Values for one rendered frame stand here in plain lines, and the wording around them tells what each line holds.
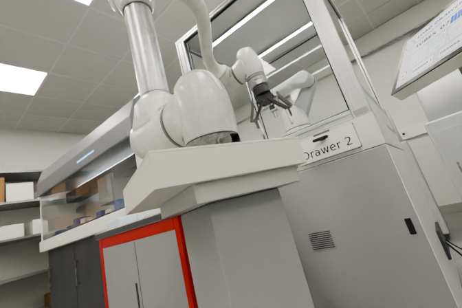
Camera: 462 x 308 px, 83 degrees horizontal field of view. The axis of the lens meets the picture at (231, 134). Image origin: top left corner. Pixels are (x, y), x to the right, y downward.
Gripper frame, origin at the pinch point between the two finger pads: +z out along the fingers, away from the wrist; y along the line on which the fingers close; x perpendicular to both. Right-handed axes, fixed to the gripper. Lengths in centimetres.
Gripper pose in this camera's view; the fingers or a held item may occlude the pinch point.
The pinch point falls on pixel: (277, 126)
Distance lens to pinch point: 117.6
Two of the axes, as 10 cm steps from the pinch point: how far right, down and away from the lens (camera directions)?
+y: 9.3, -3.6, -0.2
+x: 1.0, 2.2, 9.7
